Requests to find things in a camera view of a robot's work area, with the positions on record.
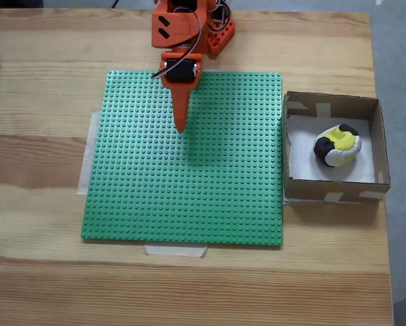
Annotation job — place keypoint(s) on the white paper sheet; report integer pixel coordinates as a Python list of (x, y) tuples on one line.
[(301, 159)]

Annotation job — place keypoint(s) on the brown cardboard box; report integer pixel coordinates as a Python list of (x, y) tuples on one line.
[(308, 192)]

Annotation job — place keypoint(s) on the yellow white black soft ball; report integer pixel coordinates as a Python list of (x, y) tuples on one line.
[(338, 146)]

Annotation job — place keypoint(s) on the green studded baseplate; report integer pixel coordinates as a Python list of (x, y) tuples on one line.
[(138, 163)]

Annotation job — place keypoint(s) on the masking tape strip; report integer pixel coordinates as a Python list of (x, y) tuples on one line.
[(176, 250), (87, 153)]

